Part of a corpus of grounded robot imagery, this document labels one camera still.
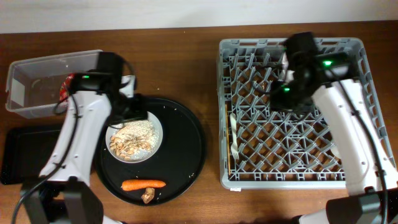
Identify grey round plate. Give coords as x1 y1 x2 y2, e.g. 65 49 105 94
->
105 112 163 164

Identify red snack wrapper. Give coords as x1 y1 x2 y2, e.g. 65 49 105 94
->
59 73 75 101

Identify cream white cup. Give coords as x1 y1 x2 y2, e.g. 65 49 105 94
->
330 145 341 159

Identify orange carrot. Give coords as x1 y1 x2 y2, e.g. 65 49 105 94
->
121 179 166 191

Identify white plastic fork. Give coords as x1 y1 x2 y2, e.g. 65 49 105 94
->
229 113 239 160

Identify wooden chopstick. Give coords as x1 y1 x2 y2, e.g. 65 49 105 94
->
224 104 231 177

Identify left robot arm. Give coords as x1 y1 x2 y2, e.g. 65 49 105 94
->
11 52 147 223

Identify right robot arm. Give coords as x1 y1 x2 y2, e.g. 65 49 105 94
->
269 32 397 223

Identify grey plastic dishwasher rack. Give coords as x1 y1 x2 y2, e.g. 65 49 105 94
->
217 38 397 189

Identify clear plastic waste bin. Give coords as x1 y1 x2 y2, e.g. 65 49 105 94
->
5 50 100 119

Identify food scraps on plate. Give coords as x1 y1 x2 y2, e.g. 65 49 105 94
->
107 120 159 162

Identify round black serving tray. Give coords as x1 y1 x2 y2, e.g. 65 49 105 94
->
94 98 206 206

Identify brown food scrap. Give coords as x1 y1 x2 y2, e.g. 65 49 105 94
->
141 188 155 204

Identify black rectangular tray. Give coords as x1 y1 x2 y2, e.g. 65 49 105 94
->
1 124 62 185

